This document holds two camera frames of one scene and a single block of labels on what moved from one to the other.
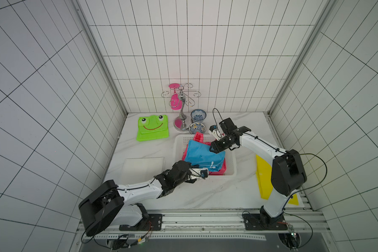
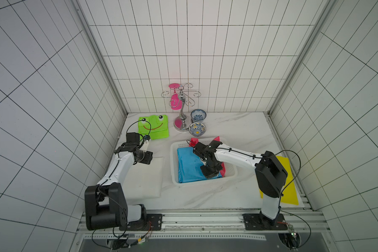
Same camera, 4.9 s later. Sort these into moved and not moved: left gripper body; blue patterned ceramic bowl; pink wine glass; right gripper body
Moved: left gripper body; right gripper body
Not moved: blue patterned ceramic bowl; pink wine glass
